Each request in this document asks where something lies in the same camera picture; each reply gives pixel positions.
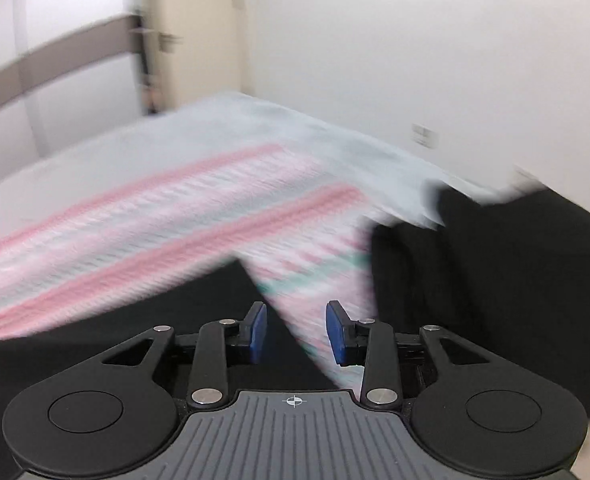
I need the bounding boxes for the metal door handle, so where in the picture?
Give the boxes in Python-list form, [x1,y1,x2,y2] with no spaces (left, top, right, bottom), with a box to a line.
[156,31,184,54]

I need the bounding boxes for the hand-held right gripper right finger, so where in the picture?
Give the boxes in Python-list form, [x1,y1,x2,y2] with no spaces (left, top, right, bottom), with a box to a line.
[325,300,496,409]

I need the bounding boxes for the black pants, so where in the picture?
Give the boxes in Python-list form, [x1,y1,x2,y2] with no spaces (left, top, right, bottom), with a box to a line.
[0,180,590,480]

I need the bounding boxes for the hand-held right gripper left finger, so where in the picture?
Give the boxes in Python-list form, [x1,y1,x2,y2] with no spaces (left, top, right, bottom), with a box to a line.
[100,301,268,409]

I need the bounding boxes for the cream door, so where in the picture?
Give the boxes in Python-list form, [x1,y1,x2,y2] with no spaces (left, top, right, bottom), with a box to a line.
[144,0,257,111]

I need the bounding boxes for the white wardrobe with brown band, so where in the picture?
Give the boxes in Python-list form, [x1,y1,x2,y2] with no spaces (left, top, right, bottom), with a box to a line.
[0,0,148,187]

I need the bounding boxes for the patterned pink striped blanket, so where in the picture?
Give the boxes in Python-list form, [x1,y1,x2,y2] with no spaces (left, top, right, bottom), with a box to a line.
[0,142,376,396]

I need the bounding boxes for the white wall socket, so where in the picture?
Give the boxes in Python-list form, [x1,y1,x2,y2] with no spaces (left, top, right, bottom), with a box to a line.
[411,122,439,150]

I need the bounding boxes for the bed with grey sheet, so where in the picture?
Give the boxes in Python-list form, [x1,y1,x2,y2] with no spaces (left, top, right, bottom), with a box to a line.
[0,91,500,241]

